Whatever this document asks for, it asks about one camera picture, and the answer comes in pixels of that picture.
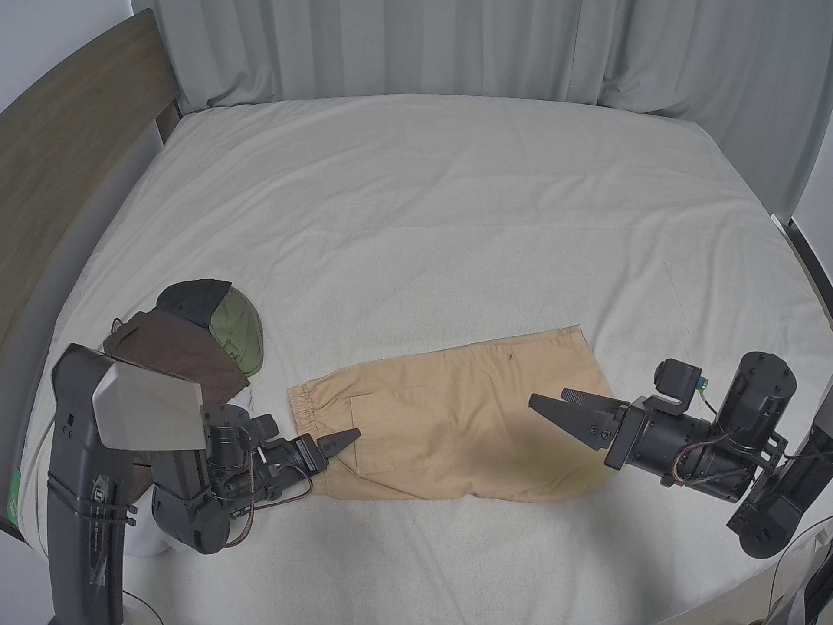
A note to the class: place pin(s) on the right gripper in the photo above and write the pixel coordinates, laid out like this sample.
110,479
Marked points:
664,443

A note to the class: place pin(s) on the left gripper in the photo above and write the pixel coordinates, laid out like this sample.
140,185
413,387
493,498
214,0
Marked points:
296,456

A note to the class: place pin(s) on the beige shorts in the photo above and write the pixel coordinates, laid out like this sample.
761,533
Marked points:
455,427

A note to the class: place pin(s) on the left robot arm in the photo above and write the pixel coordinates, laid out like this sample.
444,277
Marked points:
84,414

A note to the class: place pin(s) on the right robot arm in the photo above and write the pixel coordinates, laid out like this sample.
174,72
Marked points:
761,401

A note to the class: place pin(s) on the bed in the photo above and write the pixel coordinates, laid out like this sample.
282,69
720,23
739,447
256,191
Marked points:
488,206

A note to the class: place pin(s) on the olive green garment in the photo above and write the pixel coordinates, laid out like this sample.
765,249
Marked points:
237,323

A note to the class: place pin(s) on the brown garment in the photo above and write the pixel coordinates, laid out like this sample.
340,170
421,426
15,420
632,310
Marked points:
169,349

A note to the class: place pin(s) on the black garment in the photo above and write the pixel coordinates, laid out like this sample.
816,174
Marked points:
189,300

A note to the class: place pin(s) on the white garment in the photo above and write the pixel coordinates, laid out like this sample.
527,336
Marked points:
142,534

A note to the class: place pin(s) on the pale green curtain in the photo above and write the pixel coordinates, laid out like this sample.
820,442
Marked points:
390,23
716,36

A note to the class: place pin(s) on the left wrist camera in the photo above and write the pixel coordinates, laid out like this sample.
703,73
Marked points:
265,428

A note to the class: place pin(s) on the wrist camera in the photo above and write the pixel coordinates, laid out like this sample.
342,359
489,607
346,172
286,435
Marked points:
680,381
265,428

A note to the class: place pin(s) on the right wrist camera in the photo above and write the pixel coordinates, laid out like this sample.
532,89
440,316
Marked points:
680,381

